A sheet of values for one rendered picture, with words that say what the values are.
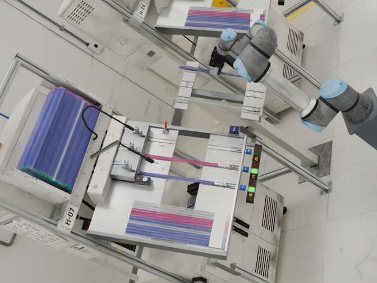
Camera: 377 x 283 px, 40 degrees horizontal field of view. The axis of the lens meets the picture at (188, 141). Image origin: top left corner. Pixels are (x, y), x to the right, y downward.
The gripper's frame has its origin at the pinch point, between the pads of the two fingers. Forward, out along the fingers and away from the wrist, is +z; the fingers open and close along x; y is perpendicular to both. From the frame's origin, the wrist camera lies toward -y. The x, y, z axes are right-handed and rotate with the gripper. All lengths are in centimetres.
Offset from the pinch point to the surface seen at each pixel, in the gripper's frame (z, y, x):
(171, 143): 12.4, 14.9, 46.0
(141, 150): 11, 30, 56
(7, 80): -9, 104, 49
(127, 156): 12, 36, 61
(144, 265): 39, 11, 108
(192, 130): 9.0, 6.0, 36.5
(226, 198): 3, -19, 74
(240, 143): 2.5, -20.8, 39.9
